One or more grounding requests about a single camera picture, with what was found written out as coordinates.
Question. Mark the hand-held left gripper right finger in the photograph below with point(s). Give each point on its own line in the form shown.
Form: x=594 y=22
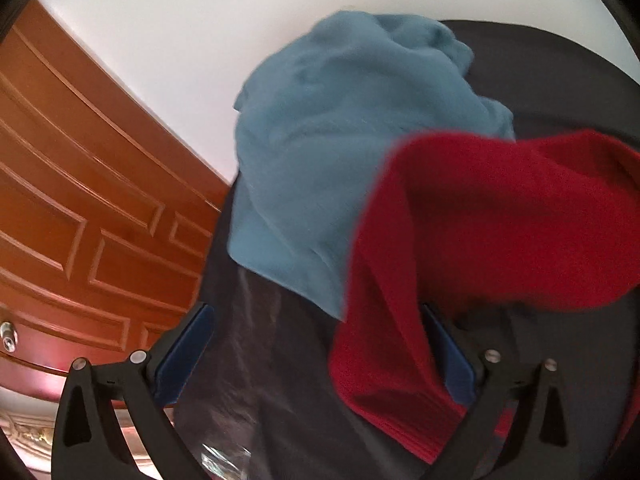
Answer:
x=454 y=357

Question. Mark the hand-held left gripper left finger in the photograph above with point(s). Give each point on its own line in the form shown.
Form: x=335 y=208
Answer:
x=186 y=355

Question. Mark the red knit sweater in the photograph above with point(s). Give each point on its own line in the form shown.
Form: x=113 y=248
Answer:
x=475 y=220

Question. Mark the teal blue garment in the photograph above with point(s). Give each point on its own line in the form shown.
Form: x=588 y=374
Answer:
x=325 y=135

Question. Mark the clear plastic sheet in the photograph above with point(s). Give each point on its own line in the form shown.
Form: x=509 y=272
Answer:
x=232 y=360

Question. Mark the metal door lock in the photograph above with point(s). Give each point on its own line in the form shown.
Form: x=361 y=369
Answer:
x=7 y=335

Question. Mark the brown wooden panelled door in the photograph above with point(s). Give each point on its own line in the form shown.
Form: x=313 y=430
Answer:
x=75 y=185

